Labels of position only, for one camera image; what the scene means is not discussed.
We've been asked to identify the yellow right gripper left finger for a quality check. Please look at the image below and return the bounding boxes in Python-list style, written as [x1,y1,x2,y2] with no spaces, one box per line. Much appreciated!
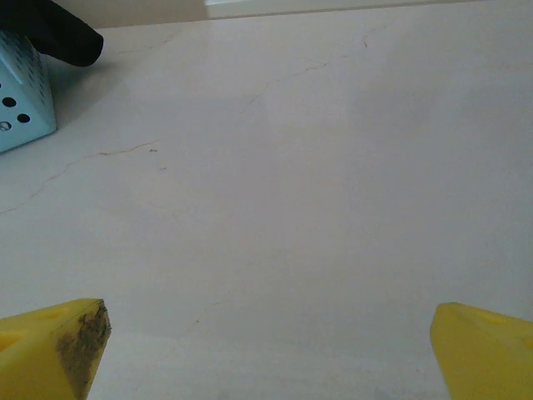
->
[0,297,112,400]

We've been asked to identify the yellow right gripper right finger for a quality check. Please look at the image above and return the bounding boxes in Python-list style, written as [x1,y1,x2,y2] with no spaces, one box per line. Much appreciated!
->
[428,302,533,400]

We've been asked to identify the light blue perforated basket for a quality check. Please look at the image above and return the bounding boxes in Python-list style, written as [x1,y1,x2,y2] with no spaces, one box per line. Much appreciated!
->
[0,31,57,154]

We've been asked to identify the black cloth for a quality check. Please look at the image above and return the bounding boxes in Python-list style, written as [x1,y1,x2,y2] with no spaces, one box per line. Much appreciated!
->
[0,0,104,68]

